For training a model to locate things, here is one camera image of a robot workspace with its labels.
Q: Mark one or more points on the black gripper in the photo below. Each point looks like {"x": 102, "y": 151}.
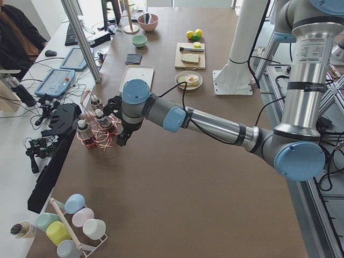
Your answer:
{"x": 128, "y": 128}

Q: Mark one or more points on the bread slice top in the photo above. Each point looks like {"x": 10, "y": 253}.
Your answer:
{"x": 190, "y": 58}

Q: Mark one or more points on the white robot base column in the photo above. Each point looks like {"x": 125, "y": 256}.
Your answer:
{"x": 235, "y": 77}

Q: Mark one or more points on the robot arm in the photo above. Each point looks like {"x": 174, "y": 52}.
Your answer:
{"x": 292, "y": 146}

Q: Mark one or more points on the cream rabbit tray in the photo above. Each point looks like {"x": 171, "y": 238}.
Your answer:
{"x": 135, "y": 71}

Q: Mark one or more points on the tea bottle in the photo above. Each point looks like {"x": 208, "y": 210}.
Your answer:
{"x": 86, "y": 134}
{"x": 96, "y": 104}
{"x": 104, "y": 121}

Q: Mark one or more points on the grey folded cloth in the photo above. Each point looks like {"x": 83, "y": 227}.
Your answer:
{"x": 133, "y": 59}

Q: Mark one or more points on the fried egg toy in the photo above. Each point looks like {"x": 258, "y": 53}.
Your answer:
{"x": 192, "y": 78}

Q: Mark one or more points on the white round plate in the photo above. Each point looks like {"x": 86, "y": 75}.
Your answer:
{"x": 188, "y": 72}

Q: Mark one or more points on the wooden cutting board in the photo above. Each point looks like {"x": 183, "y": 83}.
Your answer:
{"x": 180, "y": 65}

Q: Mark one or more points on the teach pendant near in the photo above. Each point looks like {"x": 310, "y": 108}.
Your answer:
{"x": 55, "y": 83}

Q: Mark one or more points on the teach pendant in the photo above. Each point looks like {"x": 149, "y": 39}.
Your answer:
{"x": 55, "y": 83}
{"x": 74, "y": 60}

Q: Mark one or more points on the teach pendant far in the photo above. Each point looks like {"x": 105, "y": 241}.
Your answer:
{"x": 74, "y": 60}

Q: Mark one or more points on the mint green bowl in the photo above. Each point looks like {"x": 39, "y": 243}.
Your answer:
{"x": 139, "y": 41}

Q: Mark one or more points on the light blue cup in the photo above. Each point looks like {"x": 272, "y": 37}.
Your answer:
{"x": 74, "y": 203}

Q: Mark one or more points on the steel cylinder tool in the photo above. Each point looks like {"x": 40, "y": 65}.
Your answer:
{"x": 186, "y": 49}

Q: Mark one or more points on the wooden mug tree stand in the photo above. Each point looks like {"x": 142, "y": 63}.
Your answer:
{"x": 130, "y": 28}

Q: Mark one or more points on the pink cup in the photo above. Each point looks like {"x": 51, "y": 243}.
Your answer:
{"x": 81, "y": 216}

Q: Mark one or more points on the black keyboard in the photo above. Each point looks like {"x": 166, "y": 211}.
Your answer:
{"x": 71, "y": 38}

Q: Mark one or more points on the white mint cup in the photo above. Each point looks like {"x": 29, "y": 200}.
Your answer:
{"x": 94, "y": 228}

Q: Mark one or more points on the half lemon slice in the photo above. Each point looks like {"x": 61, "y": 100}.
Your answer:
{"x": 197, "y": 44}

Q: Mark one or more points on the pink bowl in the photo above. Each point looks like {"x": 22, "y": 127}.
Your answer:
{"x": 149, "y": 27}

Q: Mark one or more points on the black computer mouse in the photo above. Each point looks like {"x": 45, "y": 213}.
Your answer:
{"x": 50, "y": 53}

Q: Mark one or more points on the steel ice scoop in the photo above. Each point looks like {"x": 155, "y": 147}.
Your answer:
{"x": 147, "y": 17}

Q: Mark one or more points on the green lime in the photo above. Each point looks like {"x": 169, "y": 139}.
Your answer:
{"x": 196, "y": 37}

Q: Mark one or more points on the black water bottle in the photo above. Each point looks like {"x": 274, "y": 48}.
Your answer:
{"x": 21, "y": 91}

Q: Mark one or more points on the yellow lemon near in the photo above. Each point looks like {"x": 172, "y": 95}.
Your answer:
{"x": 199, "y": 32}

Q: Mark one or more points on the green cup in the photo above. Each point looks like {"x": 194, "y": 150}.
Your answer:
{"x": 45, "y": 219}

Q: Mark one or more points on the yellow cup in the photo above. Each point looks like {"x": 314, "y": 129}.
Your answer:
{"x": 57, "y": 232}

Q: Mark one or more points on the grey blue cup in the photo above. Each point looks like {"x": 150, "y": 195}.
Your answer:
{"x": 67, "y": 249}

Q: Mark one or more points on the seated person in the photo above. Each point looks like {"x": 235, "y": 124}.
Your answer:
{"x": 21, "y": 42}

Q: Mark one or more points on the steel tumbler cup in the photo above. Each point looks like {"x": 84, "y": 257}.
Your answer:
{"x": 23, "y": 229}

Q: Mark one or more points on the copper wire bottle rack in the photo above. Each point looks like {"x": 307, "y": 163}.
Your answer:
{"x": 102, "y": 138}

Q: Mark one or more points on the aluminium frame post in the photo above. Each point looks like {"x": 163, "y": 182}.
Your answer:
{"x": 71, "y": 13}

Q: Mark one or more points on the white wire cup rack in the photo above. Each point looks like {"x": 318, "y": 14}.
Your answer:
{"x": 93, "y": 245}

